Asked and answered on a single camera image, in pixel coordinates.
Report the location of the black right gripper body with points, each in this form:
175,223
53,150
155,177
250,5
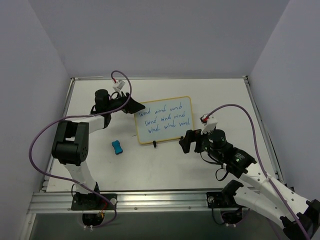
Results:
196,142

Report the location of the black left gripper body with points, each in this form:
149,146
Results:
125,105

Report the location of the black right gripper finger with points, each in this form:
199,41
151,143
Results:
185,145
193,134

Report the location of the yellow framed whiteboard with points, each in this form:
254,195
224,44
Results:
164,120

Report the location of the blue whiteboard eraser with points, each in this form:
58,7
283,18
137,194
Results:
117,147

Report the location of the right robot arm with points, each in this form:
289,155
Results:
298,217

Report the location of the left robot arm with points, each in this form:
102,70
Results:
71,141

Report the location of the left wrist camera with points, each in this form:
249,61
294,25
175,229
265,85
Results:
118,85

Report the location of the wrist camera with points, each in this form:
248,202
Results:
118,85
209,123

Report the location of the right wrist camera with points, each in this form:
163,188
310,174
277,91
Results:
209,123

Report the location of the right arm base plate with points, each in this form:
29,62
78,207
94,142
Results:
215,199

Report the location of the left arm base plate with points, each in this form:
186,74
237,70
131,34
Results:
89,202

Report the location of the aluminium front rail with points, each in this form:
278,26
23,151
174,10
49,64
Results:
127,202

